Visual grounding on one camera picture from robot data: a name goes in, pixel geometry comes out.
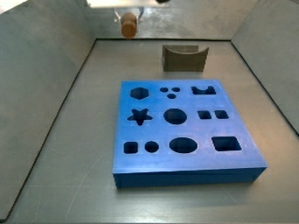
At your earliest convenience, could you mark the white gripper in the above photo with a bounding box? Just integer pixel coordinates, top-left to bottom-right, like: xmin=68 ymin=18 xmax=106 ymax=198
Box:
xmin=86 ymin=0 xmax=171 ymax=24

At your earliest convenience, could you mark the blue shape sorter block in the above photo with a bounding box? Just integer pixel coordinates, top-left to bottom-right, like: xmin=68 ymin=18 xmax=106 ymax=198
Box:
xmin=112 ymin=80 xmax=267 ymax=188

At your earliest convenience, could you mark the dark grey curved cradle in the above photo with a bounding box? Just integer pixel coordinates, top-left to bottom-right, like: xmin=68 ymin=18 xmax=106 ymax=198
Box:
xmin=163 ymin=45 xmax=209 ymax=72

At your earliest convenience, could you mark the brown round cylinder peg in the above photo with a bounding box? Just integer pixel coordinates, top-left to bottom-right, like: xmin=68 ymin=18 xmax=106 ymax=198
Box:
xmin=121 ymin=12 xmax=136 ymax=39

